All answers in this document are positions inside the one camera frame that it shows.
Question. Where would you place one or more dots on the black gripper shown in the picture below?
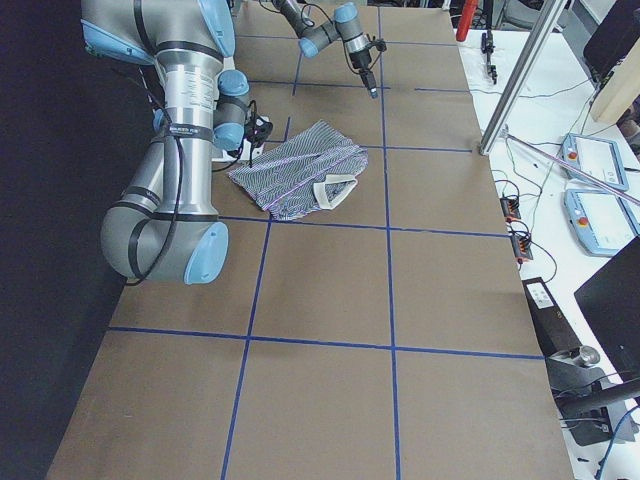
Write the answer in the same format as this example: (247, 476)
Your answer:
(359, 61)

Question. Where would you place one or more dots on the striped polo shirt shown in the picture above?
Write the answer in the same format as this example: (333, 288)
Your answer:
(315, 170)

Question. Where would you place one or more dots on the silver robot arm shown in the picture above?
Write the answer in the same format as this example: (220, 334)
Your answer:
(343, 26)
(164, 226)

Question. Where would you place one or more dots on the red cylinder object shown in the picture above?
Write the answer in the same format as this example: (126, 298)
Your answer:
(466, 18)

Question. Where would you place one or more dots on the black clamp tool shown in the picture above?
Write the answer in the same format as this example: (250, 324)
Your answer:
(487, 48)

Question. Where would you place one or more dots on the upper orange terminal block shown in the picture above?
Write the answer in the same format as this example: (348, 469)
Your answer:
(510, 208)

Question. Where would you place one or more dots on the orange terminal block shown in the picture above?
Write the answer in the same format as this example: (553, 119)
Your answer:
(510, 208)
(521, 245)

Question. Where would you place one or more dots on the lower orange terminal block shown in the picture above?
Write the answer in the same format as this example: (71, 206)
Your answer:
(521, 245)

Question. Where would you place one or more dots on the upper teach pendant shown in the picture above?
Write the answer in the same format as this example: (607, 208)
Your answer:
(597, 157)

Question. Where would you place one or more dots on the teach pendant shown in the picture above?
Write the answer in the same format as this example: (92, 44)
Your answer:
(603, 223)
(597, 157)

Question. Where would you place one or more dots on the beige wooden board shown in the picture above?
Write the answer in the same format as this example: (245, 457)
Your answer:
(620, 91)

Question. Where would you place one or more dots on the brown paper table cover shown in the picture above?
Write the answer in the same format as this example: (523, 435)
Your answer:
(389, 338)

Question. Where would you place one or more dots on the lower teach pendant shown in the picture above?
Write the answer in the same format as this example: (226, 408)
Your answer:
(603, 223)

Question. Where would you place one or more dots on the black box with label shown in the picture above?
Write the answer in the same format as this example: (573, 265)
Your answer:
(553, 331)

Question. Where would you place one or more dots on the black monitor corner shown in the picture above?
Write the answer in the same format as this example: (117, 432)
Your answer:
(609, 302)

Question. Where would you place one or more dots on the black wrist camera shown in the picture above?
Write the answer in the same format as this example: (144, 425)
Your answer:
(379, 44)
(257, 130)

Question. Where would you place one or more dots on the aluminium frame post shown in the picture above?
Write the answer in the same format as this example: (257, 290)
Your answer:
(536, 40)

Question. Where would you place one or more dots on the black camera stand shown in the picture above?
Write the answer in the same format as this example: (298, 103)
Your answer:
(591, 404)

